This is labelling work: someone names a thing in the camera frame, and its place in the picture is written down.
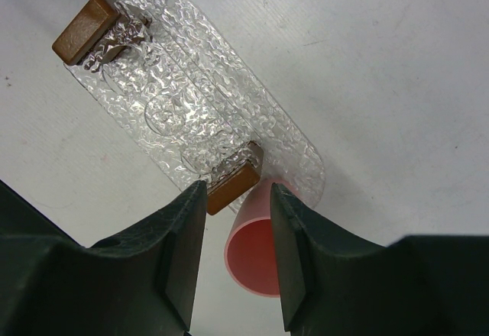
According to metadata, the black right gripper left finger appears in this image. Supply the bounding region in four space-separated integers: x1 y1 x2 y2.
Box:
1 181 207 335

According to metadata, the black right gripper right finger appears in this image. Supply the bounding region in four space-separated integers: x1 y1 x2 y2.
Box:
270 184 488 335

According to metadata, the pink plastic cup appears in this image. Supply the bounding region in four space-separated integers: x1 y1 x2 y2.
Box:
224 178 298 298

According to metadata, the clear holder with wooden ends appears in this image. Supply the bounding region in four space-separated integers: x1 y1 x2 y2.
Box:
52 0 263 215

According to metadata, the clear textured oval tray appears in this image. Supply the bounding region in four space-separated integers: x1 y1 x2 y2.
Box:
63 0 327 215

